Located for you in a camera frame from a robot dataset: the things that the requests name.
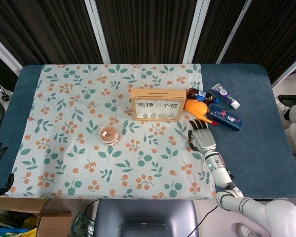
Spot dark slatted partition screen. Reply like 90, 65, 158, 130
0, 0, 296, 92

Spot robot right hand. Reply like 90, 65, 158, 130
186, 118, 218, 156

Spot dark blue toothpaste box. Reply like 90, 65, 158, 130
207, 105, 244, 132

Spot green snack package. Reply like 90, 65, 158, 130
70, 212, 96, 237

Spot floral print tablecloth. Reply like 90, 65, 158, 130
5, 63, 217, 200

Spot black flat floor device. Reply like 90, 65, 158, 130
278, 94, 296, 106

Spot white sneaker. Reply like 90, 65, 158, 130
234, 223, 259, 237
277, 102, 292, 128

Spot chrome chair base with caster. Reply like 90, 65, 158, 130
0, 83, 11, 102

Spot wooden coin box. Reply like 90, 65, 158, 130
130, 88, 187, 122

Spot brown cardboard box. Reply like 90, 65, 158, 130
0, 197, 73, 237

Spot orange rubber chicken toy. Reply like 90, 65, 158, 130
183, 98, 218, 126

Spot cola bottle blue label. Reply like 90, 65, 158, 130
187, 87, 220, 104

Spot yellow plastic bag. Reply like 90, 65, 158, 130
19, 215, 39, 237

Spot grey padded robot base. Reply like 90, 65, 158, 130
95, 198, 200, 237

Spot purple toothpaste tube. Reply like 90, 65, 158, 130
211, 83, 241, 110

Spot clear jar orange contents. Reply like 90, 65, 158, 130
99, 125, 120, 147

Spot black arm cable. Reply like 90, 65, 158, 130
190, 204, 219, 237

